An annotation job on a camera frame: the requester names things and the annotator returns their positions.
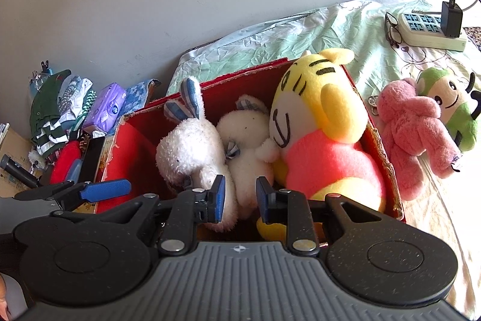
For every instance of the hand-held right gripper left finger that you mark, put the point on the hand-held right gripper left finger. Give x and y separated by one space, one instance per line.
220 198

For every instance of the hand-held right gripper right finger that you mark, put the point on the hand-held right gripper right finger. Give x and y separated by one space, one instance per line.
262 200

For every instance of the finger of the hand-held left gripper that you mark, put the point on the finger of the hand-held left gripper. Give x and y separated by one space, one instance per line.
45 191
107 190

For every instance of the red cardboard box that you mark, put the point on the red cardboard box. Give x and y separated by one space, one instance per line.
131 140

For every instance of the yellow tiger plush toy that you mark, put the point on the yellow tiger plush toy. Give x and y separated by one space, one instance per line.
319 155

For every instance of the pink bear plush toy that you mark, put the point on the pink bear plush toy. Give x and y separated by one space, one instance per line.
409 125

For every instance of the green plush toy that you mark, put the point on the green plush toy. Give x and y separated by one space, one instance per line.
464 118

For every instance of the small white fluffy toy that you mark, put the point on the small white fluffy toy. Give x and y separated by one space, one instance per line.
36 159

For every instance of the black flat box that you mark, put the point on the black flat box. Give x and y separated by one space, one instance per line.
92 159

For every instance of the red cloth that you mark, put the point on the red cloth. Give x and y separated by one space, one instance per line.
64 161

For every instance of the brown cardboard box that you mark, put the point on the brown cardboard box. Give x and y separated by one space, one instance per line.
15 146

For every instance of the stack of papers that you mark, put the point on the stack of papers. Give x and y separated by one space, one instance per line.
3 135

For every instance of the purple packet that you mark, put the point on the purple packet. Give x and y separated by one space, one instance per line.
105 108

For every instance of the dark green striped garment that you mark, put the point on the dark green striped garment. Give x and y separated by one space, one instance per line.
47 103

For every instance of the blue checkered cloth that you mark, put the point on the blue checkered cloth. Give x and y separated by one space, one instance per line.
139 95

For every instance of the white patterned cloth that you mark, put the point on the white patterned cloth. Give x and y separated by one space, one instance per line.
75 95

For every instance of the blue clip bottle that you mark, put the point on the blue clip bottle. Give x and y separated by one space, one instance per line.
39 78

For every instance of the black eyeglasses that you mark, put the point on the black eyeglasses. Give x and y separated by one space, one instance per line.
392 28

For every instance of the white power strip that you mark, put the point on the white power strip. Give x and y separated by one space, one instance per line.
424 37

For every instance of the black charger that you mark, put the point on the black charger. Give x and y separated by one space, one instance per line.
451 20

